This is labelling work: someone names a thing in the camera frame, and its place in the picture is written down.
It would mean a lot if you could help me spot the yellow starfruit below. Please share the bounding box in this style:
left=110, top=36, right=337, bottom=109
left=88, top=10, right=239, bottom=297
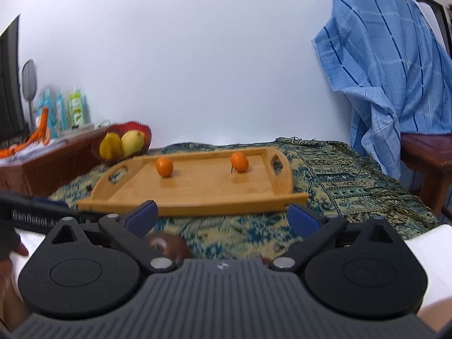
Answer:
left=99, top=132, right=124, bottom=159

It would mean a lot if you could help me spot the white towel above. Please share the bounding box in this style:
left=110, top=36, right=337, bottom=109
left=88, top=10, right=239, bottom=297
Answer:
left=12, top=229, right=48, bottom=269
left=404, top=224, right=452, bottom=313

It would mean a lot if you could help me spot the wooden tray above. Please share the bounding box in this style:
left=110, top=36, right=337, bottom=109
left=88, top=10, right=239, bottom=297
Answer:
left=77, top=147, right=309, bottom=217

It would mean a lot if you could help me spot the blue striped cloth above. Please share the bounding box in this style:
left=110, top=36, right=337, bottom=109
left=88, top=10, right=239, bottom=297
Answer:
left=311, top=0, right=452, bottom=181

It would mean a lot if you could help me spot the yellow mango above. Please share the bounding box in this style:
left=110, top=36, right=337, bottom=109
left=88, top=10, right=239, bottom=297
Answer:
left=121, top=130, right=146, bottom=158

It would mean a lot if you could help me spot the red fruit bowl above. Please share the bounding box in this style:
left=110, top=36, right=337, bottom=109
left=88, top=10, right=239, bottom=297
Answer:
left=92, top=121, right=152, bottom=165

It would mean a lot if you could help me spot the stack of papers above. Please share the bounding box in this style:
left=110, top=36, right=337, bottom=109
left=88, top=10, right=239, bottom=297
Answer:
left=0, top=138, right=68, bottom=166

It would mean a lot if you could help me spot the dark brown round fruit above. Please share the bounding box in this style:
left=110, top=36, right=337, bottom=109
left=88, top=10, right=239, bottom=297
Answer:
left=146, top=233, right=193, bottom=260

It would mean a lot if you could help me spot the black monitor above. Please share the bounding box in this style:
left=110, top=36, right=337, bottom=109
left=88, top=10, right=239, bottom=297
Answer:
left=0, top=15, right=27, bottom=142

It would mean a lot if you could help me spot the wooden chair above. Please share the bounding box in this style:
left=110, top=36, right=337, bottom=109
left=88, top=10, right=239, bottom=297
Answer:
left=401, top=132, right=452, bottom=220

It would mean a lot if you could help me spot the orange cord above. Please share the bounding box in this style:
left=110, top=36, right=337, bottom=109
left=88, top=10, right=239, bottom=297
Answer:
left=0, top=108, right=51, bottom=158

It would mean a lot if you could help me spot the kumquat with stem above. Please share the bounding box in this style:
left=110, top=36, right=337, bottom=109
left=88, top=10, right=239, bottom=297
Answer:
left=230, top=152, right=249, bottom=173

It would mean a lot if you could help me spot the grey round mesh swatter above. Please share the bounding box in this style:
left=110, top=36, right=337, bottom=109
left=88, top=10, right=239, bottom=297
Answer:
left=22, top=59, right=38, bottom=128

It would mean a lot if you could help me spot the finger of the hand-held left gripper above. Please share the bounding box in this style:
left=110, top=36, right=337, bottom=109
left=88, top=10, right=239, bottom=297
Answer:
left=0, top=190, right=71, bottom=213

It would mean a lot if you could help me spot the green and white bottle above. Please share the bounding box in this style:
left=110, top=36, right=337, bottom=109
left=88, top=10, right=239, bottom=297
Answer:
left=68, top=86, right=86, bottom=128

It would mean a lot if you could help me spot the wooden cabinet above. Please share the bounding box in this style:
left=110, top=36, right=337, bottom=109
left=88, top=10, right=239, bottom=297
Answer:
left=0, top=125, right=107, bottom=198

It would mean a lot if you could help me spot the blue spray bottle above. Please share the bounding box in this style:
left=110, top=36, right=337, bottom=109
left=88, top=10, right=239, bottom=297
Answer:
left=56, top=90, right=68, bottom=131
left=37, top=90, right=57, bottom=138

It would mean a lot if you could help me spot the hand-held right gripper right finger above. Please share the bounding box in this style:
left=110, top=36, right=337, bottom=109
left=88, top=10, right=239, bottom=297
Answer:
left=268, top=203, right=405, bottom=272

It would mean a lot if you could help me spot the small orange kumquat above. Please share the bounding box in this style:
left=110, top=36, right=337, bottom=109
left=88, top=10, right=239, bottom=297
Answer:
left=156, top=158, right=174, bottom=178

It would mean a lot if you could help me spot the blue patterned blanket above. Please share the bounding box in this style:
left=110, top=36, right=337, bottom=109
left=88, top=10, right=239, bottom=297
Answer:
left=47, top=136, right=440, bottom=260

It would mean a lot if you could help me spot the white flat tray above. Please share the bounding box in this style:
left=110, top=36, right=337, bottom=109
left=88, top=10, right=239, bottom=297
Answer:
left=60, top=120, right=110, bottom=136

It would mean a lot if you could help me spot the person's left hand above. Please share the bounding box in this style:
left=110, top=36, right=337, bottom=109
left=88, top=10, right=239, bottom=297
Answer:
left=0, top=228, right=29, bottom=262

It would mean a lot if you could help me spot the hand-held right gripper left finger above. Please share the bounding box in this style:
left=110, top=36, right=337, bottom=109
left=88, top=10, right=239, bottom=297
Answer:
left=44, top=199, right=177, bottom=274

